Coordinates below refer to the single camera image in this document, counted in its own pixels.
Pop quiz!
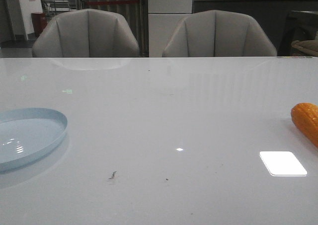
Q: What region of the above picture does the light blue round plate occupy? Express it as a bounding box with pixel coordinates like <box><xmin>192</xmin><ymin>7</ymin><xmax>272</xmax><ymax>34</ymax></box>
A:
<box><xmin>0</xmin><ymin>108</ymin><xmax>68</xmax><ymax>172</ymax></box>

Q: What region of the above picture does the dark counter with white top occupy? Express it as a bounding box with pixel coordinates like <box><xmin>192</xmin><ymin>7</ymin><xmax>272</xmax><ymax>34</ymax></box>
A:
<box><xmin>192</xmin><ymin>0</ymin><xmax>318</xmax><ymax>52</ymax></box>

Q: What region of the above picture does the white cabinet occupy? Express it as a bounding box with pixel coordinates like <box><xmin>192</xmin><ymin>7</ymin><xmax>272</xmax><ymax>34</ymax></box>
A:
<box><xmin>148</xmin><ymin>0</ymin><xmax>192</xmax><ymax>58</ymax></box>

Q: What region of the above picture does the red trash bin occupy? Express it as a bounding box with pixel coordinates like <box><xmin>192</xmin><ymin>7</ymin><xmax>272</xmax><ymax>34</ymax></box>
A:
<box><xmin>31</xmin><ymin>12</ymin><xmax>47</xmax><ymax>37</ymax></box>

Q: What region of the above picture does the grey upholstered chair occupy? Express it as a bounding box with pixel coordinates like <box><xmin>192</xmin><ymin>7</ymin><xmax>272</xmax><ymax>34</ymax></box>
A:
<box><xmin>32</xmin><ymin>9</ymin><xmax>139</xmax><ymax>58</ymax></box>
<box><xmin>162</xmin><ymin>10</ymin><xmax>277</xmax><ymax>58</ymax></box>

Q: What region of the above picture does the red barrier belt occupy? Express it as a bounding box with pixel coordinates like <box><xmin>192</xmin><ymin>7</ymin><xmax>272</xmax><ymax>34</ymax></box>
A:
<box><xmin>83</xmin><ymin>0</ymin><xmax>140</xmax><ymax>6</ymax></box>

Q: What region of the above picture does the dark armchair with cushion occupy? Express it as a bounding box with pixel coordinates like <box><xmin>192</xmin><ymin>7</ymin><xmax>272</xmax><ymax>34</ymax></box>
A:
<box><xmin>278</xmin><ymin>10</ymin><xmax>318</xmax><ymax>57</ymax></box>

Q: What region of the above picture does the right grey upholstered chair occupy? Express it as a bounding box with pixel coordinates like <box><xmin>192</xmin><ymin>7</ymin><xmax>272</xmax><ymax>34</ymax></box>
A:
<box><xmin>162</xmin><ymin>10</ymin><xmax>277</xmax><ymax>58</ymax></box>

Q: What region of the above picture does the left grey upholstered chair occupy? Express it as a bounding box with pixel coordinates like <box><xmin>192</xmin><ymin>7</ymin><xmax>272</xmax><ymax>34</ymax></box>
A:
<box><xmin>32</xmin><ymin>9</ymin><xmax>139</xmax><ymax>58</ymax></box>

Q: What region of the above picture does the orange plastic corn cob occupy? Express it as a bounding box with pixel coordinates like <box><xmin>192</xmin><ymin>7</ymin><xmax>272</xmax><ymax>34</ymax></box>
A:
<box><xmin>291</xmin><ymin>103</ymin><xmax>318</xmax><ymax>147</ymax></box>

